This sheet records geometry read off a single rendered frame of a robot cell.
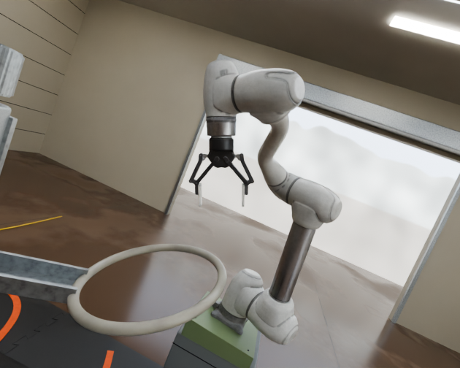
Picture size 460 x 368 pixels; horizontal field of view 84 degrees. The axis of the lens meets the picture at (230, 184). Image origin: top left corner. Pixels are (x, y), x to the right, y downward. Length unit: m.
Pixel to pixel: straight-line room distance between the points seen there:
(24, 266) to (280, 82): 0.93
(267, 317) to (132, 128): 5.53
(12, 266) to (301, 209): 1.00
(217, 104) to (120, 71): 6.16
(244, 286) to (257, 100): 0.97
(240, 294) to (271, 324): 0.20
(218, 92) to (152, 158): 5.30
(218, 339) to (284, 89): 1.10
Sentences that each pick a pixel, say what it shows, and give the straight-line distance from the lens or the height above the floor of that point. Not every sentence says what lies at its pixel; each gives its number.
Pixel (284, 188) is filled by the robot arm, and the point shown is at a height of 1.62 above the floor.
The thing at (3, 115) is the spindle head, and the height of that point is 1.52.
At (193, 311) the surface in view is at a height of 1.24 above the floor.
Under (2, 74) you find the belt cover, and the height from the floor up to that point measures 1.63.
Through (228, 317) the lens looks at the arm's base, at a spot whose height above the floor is 0.91.
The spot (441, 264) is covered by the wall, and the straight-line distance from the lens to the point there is 6.08.
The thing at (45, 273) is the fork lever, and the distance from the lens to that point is 1.05.
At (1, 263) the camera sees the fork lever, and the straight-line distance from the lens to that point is 1.08.
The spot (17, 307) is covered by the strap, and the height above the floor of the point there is 0.02.
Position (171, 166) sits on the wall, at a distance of 5.76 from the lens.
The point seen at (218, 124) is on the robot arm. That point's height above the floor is 1.73.
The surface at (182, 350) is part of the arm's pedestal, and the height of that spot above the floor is 0.73.
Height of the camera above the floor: 1.65
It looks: 5 degrees down
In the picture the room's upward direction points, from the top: 22 degrees clockwise
